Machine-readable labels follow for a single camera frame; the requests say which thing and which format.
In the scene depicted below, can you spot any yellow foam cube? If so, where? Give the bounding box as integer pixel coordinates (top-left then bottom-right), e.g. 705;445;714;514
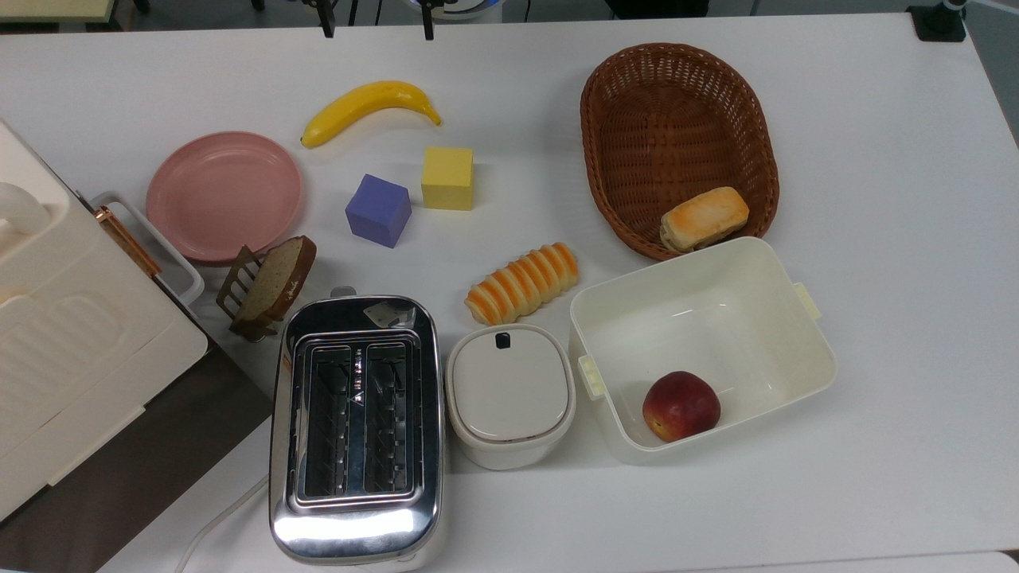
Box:
420;146;475;212

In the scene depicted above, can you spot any dark brown mat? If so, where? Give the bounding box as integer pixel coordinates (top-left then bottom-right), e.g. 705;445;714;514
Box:
0;322;275;573

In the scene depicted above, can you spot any white plastic storage box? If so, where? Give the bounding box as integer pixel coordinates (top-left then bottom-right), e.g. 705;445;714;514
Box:
568;236;838;466

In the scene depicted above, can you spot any pink plate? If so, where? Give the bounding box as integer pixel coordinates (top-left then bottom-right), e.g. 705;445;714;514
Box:
146;131;305;266

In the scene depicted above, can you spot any chrome two-slot toaster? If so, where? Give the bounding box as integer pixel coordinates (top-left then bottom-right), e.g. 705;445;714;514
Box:
268;286;447;567

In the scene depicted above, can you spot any white toaster power cord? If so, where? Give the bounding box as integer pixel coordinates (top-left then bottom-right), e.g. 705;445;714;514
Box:
174;474;270;573

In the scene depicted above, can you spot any wooden toast rack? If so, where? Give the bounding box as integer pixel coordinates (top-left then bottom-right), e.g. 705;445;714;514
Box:
216;245;289;343

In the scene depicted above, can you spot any black table clamp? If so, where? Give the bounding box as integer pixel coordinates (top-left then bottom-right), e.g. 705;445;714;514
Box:
906;0;969;43

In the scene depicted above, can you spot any red apple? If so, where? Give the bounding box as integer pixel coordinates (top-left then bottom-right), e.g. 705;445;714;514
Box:
642;370;722;444

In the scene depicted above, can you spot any cream bread box appliance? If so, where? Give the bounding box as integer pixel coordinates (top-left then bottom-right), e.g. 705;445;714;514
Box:
0;119;209;523

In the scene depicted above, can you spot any white tray with copper handle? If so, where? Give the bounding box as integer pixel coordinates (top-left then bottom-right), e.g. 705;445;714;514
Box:
89;191;205;313

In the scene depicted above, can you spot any brown toast slice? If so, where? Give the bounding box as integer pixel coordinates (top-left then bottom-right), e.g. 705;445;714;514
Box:
235;236;318;323

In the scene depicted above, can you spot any purple foam cube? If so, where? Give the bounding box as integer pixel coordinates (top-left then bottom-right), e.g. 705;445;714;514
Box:
345;173;413;249

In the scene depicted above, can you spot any white lidded pot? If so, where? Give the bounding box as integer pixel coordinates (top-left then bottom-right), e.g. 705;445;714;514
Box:
444;322;577;471

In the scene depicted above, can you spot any yellow banana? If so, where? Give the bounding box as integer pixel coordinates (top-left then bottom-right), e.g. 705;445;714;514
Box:
300;80;443;150

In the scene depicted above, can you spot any toasted square bread roll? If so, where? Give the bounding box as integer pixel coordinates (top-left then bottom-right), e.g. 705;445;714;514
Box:
659;186;751;255

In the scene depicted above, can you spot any brown wicker basket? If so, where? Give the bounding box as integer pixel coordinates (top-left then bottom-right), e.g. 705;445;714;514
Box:
580;43;781;262

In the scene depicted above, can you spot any striped orange bread loaf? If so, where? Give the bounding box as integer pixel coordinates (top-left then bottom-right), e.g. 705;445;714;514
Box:
465;242;580;326

